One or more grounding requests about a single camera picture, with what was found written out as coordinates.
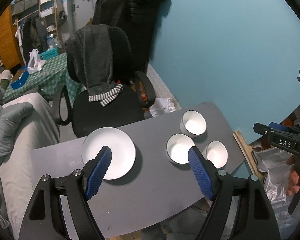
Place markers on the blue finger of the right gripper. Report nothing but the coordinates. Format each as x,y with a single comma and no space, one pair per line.
278,127
264,131

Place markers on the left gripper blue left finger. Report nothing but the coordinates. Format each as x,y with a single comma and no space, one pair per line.
95,170

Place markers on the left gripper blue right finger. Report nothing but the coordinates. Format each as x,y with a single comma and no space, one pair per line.
204,172

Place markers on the white plate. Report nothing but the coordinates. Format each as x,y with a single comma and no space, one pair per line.
122,149

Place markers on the white ribbed bowl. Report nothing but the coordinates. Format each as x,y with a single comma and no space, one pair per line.
193,124
177,148
217,153

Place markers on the person's right hand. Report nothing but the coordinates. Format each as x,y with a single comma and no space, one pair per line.
293,178

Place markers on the silver foil bag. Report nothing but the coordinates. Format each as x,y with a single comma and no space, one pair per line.
272,162

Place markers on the black office chair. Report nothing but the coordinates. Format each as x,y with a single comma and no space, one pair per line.
137,95

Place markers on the grey bed with sheet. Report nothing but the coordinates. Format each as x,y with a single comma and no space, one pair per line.
36,131

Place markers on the white crumpled bag on floor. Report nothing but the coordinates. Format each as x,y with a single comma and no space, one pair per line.
162,106

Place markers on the green checkered tablecloth table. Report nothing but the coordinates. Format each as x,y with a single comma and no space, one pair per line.
54,74

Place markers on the grey crumpled duvet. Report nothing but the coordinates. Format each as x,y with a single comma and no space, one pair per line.
11,118

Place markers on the dark grey towel striped edge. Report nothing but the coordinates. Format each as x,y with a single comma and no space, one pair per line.
90,62

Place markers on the blue cardboard box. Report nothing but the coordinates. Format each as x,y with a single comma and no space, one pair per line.
19,78

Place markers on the white plastic bag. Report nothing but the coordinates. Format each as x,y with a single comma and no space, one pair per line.
35,63

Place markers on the hanging clothes rack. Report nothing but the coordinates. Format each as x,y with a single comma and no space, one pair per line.
32,34

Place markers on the orange louvered wardrobe door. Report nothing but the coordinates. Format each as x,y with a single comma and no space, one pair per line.
9,47

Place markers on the wooden board by wall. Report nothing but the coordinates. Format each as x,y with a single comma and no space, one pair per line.
247,152

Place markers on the black coats on wall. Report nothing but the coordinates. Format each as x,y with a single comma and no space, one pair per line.
137,18

